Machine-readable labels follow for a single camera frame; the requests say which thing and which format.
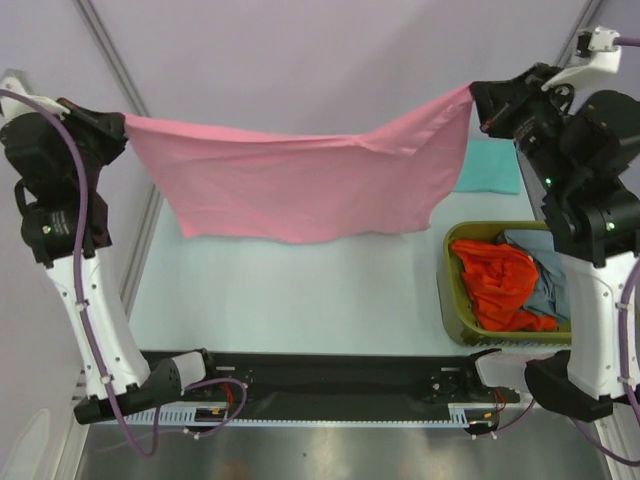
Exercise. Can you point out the right aluminium corner post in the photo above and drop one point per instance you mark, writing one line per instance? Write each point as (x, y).
(584, 19)

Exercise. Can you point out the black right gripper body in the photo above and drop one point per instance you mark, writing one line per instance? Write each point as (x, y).
(534, 116)

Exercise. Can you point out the grey slotted cable duct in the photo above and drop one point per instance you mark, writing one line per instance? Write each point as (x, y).
(206, 417)

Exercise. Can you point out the orange t shirt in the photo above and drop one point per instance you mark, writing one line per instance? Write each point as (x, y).
(499, 280)

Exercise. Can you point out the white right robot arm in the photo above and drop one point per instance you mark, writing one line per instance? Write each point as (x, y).
(579, 155)

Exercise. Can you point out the olive green plastic basket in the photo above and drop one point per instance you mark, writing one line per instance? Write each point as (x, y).
(458, 318)

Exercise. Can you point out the aluminium corner post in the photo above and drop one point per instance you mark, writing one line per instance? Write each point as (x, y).
(584, 19)
(119, 74)

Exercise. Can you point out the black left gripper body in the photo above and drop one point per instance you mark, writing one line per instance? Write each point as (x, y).
(101, 144)

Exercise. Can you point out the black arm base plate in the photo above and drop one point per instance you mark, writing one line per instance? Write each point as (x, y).
(318, 382)

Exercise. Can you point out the pink t shirt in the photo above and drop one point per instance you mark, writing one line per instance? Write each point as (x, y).
(303, 189)

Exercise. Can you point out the grey blue t shirt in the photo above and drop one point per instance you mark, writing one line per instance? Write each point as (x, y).
(549, 296)

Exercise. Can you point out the left aluminium corner post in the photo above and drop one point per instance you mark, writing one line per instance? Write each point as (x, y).
(119, 74)

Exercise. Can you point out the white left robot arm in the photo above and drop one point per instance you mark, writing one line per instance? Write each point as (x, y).
(70, 239)

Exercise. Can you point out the folded teal t shirt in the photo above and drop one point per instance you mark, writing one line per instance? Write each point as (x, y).
(490, 166)

